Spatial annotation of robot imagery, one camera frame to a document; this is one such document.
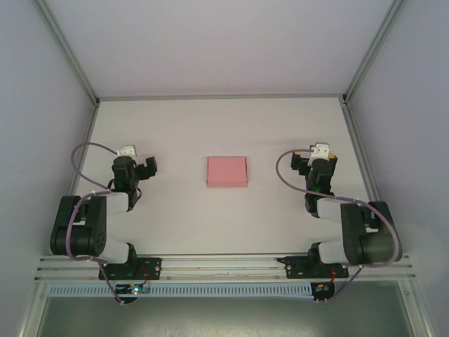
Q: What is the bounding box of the pink paper box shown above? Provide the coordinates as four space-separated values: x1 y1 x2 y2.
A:
206 156 249 188

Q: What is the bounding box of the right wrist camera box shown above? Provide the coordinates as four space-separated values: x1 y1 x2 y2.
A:
308 142 330 166

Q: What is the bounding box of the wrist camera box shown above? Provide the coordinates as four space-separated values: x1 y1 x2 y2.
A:
308 142 330 166
115 144 138 158

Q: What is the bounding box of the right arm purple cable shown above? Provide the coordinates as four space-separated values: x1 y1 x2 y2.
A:
275 149 403 305

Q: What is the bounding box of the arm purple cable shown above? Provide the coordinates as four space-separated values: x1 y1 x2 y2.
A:
275 149 403 305
66 142 126 305

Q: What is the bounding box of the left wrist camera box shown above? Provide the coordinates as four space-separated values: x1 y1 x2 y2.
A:
115 144 138 158

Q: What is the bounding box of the aluminium table side rail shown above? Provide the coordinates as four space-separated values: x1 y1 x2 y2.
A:
52 101 101 256
340 100 393 253

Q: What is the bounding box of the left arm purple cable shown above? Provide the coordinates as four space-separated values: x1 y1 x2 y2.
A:
66 142 126 305

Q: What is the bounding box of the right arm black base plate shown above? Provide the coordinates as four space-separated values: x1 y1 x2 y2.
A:
276 256 350 281

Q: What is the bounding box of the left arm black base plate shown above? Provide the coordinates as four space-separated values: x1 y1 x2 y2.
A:
98 257 163 281

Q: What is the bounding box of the aluminium frame crossbar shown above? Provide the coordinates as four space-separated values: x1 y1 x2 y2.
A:
97 93 347 103

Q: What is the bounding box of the aluminium frame post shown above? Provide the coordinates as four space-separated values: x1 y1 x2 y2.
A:
33 0 101 106
342 0 404 106

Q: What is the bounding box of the aluminium mounting rail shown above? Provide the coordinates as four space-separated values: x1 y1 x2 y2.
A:
34 251 418 284

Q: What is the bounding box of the white slotted cable duct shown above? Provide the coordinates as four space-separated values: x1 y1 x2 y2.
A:
47 283 314 298

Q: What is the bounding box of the aluminium lower frame leg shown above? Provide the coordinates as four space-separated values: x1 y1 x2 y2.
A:
399 280 434 337
19 282 48 337

